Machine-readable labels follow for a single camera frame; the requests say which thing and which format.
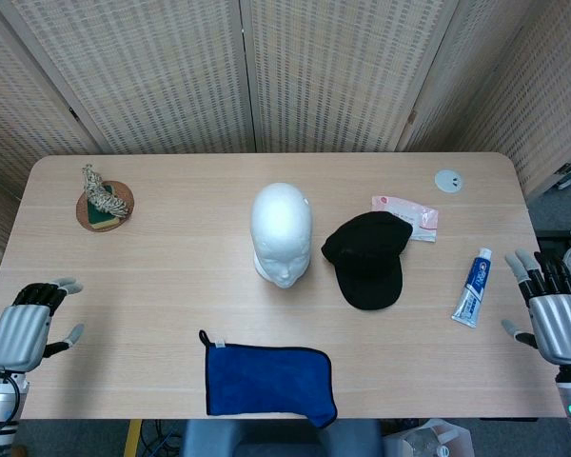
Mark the clear plastic bag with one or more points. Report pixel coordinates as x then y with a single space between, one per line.
438 438

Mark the pink wet wipes pack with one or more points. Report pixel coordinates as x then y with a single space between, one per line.
421 216

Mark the blue cloth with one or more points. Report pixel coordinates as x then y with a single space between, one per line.
266 376

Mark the white foam mannequin head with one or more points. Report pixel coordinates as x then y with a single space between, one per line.
281 228

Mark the blue white toothpaste tube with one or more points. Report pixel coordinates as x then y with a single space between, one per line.
473 290

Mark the wooden coaster with ornament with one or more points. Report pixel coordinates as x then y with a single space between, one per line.
126 197

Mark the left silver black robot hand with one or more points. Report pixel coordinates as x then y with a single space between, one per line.
19 335

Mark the woven folding screen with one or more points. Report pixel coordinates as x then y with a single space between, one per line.
171 71

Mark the green yellow sponge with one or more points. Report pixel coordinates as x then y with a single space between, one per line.
96 216

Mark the black cap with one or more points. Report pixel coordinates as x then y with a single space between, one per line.
366 262

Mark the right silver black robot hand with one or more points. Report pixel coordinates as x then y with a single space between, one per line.
561 328

